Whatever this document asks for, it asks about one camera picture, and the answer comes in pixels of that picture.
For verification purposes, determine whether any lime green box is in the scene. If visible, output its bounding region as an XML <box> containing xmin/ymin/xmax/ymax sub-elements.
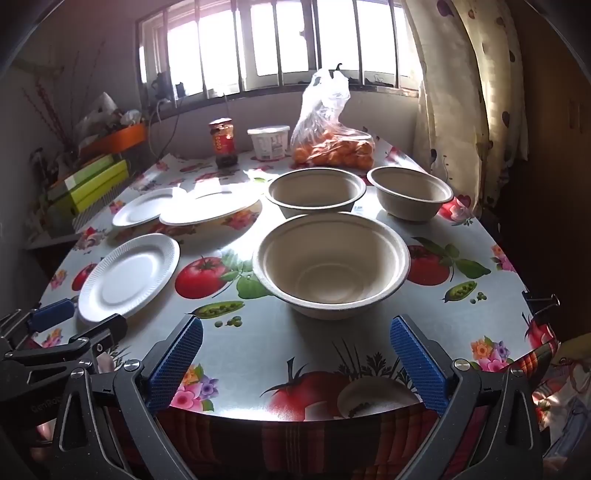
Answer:
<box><xmin>48</xmin><ymin>160</ymin><xmax>128</xmax><ymax>219</ymax></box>

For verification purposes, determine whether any red label sauce jar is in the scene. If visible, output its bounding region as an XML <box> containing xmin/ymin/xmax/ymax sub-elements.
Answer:
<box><xmin>208</xmin><ymin>118</ymin><xmax>238</xmax><ymax>169</ymax></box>

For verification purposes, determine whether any cream patterned curtain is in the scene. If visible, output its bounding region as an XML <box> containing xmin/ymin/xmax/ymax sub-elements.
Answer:
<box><xmin>403</xmin><ymin>1</ymin><xmax>528</xmax><ymax>214</ymax></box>

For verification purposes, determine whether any large paper bowl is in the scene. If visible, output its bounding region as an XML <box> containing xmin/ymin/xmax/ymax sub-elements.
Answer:
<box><xmin>252</xmin><ymin>212</ymin><xmax>411</xmax><ymax>321</ymax></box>

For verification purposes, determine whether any white green flat box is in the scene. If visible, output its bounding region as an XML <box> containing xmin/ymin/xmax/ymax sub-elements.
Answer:
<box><xmin>47</xmin><ymin>155</ymin><xmax>114</xmax><ymax>198</ymax></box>

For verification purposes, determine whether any white foam plate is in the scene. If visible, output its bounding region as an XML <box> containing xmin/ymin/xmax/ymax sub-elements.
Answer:
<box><xmin>77</xmin><ymin>233</ymin><xmax>180</xmax><ymax>323</ymax></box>
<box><xmin>111</xmin><ymin>187</ymin><xmax>186</xmax><ymax>228</ymax></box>
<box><xmin>159</xmin><ymin>184</ymin><xmax>260</xmax><ymax>226</ymax></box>

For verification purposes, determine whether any plastic bag of oranges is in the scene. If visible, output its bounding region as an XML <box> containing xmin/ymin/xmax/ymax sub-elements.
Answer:
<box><xmin>290</xmin><ymin>68</ymin><xmax>375</xmax><ymax>172</ymax></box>

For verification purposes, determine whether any white plastic tub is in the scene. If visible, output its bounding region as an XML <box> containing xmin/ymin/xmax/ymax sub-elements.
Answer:
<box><xmin>247</xmin><ymin>125</ymin><xmax>290</xmax><ymax>161</ymax></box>

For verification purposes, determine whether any black power cable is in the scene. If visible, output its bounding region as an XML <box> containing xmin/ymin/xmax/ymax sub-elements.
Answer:
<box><xmin>146</xmin><ymin>94</ymin><xmax>184</xmax><ymax>160</ymax></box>

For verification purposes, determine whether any window with metal bars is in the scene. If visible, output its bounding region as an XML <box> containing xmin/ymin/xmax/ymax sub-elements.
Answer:
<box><xmin>136</xmin><ymin>1</ymin><xmax>422</xmax><ymax>106</ymax></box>

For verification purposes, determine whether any black binder clip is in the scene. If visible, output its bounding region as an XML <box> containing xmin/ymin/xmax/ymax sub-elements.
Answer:
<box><xmin>522</xmin><ymin>291</ymin><xmax>560</xmax><ymax>317</ymax></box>

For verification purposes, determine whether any orange basin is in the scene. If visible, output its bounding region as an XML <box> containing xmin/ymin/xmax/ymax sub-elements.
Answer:
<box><xmin>80</xmin><ymin>122</ymin><xmax>147</xmax><ymax>161</ymax></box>

